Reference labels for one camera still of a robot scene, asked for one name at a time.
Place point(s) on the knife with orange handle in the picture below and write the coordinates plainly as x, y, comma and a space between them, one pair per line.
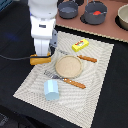
79, 56

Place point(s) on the light blue cup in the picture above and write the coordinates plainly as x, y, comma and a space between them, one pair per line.
51, 90

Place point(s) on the yellow butter box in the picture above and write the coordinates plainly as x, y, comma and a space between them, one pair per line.
80, 45

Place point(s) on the red tomato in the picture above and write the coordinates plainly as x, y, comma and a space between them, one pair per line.
97, 13

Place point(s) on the orange bread loaf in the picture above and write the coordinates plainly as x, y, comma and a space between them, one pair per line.
34, 60

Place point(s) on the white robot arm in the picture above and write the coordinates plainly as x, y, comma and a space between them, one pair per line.
42, 17

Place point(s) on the round wooden plate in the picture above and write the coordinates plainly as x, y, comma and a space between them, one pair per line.
69, 66

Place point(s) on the grey cooking pot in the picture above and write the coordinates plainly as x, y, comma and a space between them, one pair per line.
90, 8

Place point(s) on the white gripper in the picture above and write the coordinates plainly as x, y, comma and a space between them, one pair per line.
44, 34

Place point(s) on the woven beige placemat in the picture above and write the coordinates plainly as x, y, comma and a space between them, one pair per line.
75, 105

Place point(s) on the fork with orange handle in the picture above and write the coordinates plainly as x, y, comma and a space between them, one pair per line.
54, 76

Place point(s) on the brown stove top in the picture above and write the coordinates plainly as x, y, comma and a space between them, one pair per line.
108, 28

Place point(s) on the beige bowl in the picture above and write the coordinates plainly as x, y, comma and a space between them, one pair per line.
123, 16

